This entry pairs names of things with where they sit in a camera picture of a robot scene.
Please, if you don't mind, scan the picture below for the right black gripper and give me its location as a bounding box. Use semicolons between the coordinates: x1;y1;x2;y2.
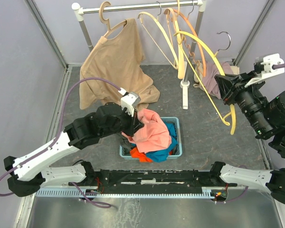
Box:
212;68;271;135

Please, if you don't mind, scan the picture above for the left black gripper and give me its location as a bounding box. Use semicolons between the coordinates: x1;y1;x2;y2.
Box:
101;106;144;138

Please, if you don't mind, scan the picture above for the pink t shirt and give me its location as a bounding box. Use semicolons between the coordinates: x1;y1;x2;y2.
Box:
122;109;167;153

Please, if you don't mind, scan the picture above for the dark grey t shirt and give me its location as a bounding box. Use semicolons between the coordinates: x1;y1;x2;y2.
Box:
116;133;136;156

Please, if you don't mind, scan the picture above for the orange t shirt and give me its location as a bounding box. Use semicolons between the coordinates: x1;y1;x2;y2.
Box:
130;147;172;163

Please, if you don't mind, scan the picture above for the yellow hanger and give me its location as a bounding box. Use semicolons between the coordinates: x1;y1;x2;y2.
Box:
174;31;237;135

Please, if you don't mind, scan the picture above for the blue t shirt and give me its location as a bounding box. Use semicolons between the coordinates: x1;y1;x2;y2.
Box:
145;121;178;163

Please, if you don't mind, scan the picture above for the orange hanger of blue shirt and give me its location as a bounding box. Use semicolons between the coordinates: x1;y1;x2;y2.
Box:
172;1;208;78

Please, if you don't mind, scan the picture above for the white hanger of grey shirt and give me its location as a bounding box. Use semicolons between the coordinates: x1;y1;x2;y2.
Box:
137;1;179;69

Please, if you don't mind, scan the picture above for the beige plastic hanger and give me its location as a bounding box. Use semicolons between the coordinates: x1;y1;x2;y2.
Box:
164;0;185;79

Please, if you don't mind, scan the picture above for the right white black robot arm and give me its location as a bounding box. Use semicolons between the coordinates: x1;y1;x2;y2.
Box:
208;73;285;204

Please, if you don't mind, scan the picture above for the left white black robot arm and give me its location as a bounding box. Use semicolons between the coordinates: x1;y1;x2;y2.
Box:
4;103;144;197

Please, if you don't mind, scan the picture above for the beige t shirt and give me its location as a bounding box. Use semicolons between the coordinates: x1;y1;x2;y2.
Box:
79;19;160;110

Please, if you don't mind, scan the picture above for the beige hanger of beige shirt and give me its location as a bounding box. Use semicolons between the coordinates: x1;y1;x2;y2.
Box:
99;1;127;38

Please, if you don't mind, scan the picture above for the mauve clothes pile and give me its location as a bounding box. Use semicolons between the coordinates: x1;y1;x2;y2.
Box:
202;62;221;99

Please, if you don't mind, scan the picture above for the cream garment on floor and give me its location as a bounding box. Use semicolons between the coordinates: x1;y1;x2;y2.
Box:
193;62;240;88

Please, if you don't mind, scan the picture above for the light blue plastic basket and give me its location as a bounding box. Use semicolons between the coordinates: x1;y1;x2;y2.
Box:
119;117;182;160

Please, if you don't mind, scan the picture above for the metal clothes rack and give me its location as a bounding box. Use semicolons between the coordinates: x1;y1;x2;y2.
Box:
71;0;206;110

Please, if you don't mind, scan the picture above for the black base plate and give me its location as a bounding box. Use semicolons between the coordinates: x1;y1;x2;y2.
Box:
77;161;226;194

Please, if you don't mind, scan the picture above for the light blue cable duct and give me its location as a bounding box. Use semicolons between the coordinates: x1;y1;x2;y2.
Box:
35;187;215;200

